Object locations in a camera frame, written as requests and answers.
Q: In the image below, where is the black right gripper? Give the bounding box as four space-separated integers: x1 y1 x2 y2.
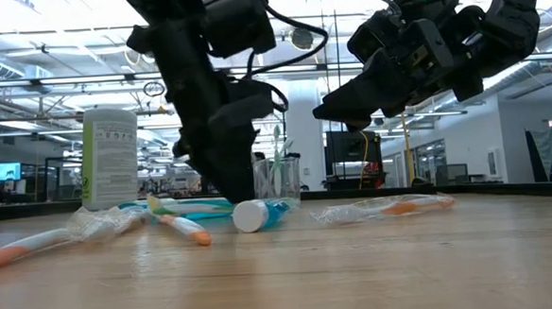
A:
305 0 494 135

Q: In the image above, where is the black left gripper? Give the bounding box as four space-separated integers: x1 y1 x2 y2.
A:
164 68 281 208

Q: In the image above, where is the small blue mouthwash bottle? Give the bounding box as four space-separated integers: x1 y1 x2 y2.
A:
230 196 302 235

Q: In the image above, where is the orange white toothbrush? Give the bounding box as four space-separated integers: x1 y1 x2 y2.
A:
309 191 458 228
0 202 148 273
148 207 214 250

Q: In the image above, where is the black equipment cabinet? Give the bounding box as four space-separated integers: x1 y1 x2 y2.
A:
324 129 386 192

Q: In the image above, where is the clear plastic holder cup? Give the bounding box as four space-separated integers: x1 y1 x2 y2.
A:
251 155 303 205

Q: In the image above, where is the white wipes canister green label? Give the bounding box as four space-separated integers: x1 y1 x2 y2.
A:
77 106 144 213

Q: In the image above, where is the grey hanging tarp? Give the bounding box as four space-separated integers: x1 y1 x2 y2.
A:
524 127 552 180

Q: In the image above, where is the blue computer monitor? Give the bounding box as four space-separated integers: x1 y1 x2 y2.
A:
0 162 23 183

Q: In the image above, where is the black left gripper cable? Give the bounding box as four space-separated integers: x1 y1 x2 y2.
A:
242 2 333 79

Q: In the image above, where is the black ceiling cable reel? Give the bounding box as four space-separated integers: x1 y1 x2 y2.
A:
289 26 317 52

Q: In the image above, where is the black ceiling cable loop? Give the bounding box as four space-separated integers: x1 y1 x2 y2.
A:
142 79 167 99

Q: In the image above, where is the black aluminium table frame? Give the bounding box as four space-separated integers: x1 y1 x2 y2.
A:
0 173 552 229

